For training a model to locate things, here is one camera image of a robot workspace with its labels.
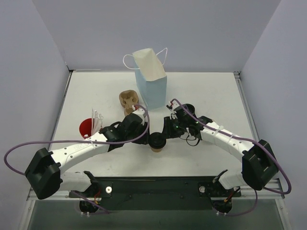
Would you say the black cup lid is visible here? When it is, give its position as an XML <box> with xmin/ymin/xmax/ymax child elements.
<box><xmin>149</xmin><ymin>132</ymin><xmax>166</xmax><ymax>150</ymax></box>

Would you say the brown pulp cup carrier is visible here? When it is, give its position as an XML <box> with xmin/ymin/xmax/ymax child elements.
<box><xmin>119</xmin><ymin>90</ymin><xmax>139</xmax><ymax>116</ymax></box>

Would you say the light blue paper bag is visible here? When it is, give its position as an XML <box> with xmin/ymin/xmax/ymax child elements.
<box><xmin>122</xmin><ymin>47</ymin><xmax>168</xmax><ymax>110</ymax></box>

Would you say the brown paper cup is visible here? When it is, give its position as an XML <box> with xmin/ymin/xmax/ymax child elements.
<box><xmin>151</xmin><ymin>146</ymin><xmax>164</xmax><ymax>153</ymax></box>

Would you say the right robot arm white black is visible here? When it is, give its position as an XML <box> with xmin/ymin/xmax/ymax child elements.
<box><xmin>163</xmin><ymin>104</ymin><xmax>279</xmax><ymax>196</ymax></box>

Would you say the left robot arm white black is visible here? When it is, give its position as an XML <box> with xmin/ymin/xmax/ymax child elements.
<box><xmin>25</xmin><ymin>111</ymin><xmax>148</xmax><ymax>199</ymax></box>

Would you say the stack of black lids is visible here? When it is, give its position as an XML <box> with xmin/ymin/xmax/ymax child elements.
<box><xmin>183</xmin><ymin>103</ymin><xmax>195</xmax><ymax>114</ymax></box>

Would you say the white stirrers bundle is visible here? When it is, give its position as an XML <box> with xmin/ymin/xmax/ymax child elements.
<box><xmin>91</xmin><ymin>109</ymin><xmax>104</xmax><ymax>135</ymax></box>

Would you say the red cup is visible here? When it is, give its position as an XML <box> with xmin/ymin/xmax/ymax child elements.
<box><xmin>79</xmin><ymin>118</ymin><xmax>93</xmax><ymax>139</ymax></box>

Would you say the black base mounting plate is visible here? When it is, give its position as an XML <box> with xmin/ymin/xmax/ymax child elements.
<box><xmin>81</xmin><ymin>176</ymin><xmax>241</xmax><ymax>212</ymax></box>

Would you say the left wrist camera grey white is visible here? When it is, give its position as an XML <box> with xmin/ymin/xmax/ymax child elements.
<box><xmin>132</xmin><ymin>105</ymin><xmax>148</xmax><ymax>125</ymax></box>

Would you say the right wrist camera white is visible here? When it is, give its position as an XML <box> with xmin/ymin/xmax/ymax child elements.
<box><xmin>166</xmin><ymin>101</ymin><xmax>182</xmax><ymax>119</ymax></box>

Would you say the aluminium frame rail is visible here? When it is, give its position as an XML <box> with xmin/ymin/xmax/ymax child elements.
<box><xmin>233</xmin><ymin>71</ymin><xmax>283</xmax><ymax>192</ymax></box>

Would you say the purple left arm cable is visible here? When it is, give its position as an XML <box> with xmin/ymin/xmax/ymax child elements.
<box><xmin>4</xmin><ymin>105</ymin><xmax>151</xmax><ymax>174</ymax></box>

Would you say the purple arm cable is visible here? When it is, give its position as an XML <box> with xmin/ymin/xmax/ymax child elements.
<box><xmin>4</xmin><ymin>105</ymin><xmax>151</xmax><ymax>174</ymax></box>
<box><xmin>167</xmin><ymin>98</ymin><xmax>292</xmax><ymax>195</ymax></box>

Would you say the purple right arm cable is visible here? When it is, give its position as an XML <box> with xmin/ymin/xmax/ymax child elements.
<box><xmin>167</xmin><ymin>98</ymin><xmax>292</xmax><ymax>195</ymax></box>

